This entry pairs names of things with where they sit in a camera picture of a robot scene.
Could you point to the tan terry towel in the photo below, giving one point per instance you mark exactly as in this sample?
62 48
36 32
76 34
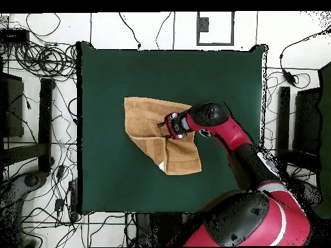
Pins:
144 116

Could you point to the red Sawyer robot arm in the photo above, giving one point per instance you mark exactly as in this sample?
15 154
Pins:
258 222

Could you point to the black flat panel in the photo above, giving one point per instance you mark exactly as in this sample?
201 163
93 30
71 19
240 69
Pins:
11 108
307 121

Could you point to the dark green table cloth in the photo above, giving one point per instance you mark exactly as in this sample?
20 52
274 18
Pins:
103 180

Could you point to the black stand behind table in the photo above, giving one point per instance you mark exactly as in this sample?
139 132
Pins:
160 227

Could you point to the small grey box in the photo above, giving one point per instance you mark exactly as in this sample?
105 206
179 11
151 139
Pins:
203 24

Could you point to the black T-shaped stand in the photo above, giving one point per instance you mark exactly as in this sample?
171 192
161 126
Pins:
284 124
46 124

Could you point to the black power adapter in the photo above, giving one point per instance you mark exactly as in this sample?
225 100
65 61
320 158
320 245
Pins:
59 204
60 171

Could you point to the dark tripod base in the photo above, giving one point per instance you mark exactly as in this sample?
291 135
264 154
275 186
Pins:
31 180

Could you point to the dark green fabric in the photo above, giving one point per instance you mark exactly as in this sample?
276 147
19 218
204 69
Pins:
326 116

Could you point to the black electronics box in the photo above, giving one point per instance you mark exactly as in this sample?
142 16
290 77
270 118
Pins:
14 36

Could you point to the grey rectangular frame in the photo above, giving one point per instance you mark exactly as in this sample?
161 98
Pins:
198 36

